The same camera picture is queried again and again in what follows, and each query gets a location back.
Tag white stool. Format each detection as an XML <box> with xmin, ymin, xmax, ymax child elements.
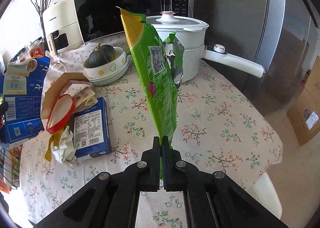
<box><xmin>246</xmin><ymin>172</ymin><xmax>282</xmax><ymax>221</ymax></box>

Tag white bowl flower print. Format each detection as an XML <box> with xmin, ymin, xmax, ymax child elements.
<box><xmin>83</xmin><ymin>47</ymin><xmax>127</xmax><ymax>79</ymax></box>

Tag brown paper bag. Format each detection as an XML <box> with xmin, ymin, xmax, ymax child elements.
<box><xmin>41</xmin><ymin>72</ymin><xmax>94</xmax><ymax>121</ymax></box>

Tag black wire rack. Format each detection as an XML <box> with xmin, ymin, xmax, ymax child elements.
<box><xmin>0</xmin><ymin>140</ymin><xmax>20</xmax><ymax>191</ymax></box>

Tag large cardboard box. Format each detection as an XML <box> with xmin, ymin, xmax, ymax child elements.
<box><xmin>286</xmin><ymin>85</ymin><xmax>320</xmax><ymax>146</ymax></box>

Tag white electric cooking pot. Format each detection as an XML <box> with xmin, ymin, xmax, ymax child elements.
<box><xmin>160</xmin><ymin>26</ymin><xmax>265</xmax><ymax>84</ymax></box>

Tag grey refrigerator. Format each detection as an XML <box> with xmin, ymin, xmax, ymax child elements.
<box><xmin>260</xmin><ymin>0</ymin><xmax>320</xmax><ymax>116</ymax></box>

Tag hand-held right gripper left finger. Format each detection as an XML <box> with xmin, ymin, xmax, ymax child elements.
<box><xmin>35</xmin><ymin>136</ymin><xmax>160</xmax><ymax>228</ymax></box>

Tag yellow wrapper strip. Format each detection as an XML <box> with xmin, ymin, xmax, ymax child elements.
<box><xmin>45</xmin><ymin>133</ymin><xmax>60</xmax><ymax>162</ymax></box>

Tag black and white microwave oven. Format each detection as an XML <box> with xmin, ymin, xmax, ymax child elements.
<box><xmin>73</xmin><ymin>0</ymin><xmax>195</xmax><ymax>44</ymax></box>

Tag large blue paper carton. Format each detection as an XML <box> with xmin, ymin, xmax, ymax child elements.
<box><xmin>0</xmin><ymin>57</ymin><xmax>52</xmax><ymax>143</ymax></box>

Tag green snack bag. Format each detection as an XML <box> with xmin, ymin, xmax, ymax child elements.
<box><xmin>115</xmin><ymin>6</ymin><xmax>185</xmax><ymax>151</ymax></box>

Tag spice jar red contents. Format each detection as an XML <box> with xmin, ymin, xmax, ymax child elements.
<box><xmin>28</xmin><ymin>41</ymin><xmax>43</xmax><ymax>58</ymax></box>

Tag cream air fryer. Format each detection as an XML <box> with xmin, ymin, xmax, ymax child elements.
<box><xmin>41</xmin><ymin>0</ymin><xmax>84</xmax><ymax>55</ymax></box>

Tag red rimmed white lid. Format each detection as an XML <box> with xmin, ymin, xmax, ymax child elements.
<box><xmin>46</xmin><ymin>94</ymin><xmax>76</xmax><ymax>134</ymax></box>

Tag dark green kabocha squash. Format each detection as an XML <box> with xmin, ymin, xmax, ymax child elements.
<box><xmin>89</xmin><ymin>43</ymin><xmax>117</xmax><ymax>69</ymax></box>

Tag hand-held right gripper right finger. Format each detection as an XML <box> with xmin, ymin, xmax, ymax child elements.
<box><xmin>162</xmin><ymin>137</ymin><xmax>288</xmax><ymax>228</ymax></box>

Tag crumpled white tissue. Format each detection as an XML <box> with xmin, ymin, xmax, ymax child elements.
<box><xmin>51</xmin><ymin>126</ymin><xmax>77</xmax><ymax>167</ymax></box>

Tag glass pot lid white knob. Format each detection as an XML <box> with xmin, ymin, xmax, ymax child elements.
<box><xmin>146</xmin><ymin>11</ymin><xmax>209</xmax><ymax>31</ymax></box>

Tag blue biscuit box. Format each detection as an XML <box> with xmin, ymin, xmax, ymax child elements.
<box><xmin>72</xmin><ymin>96</ymin><xmax>112</xmax><ymax>160</ymax></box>

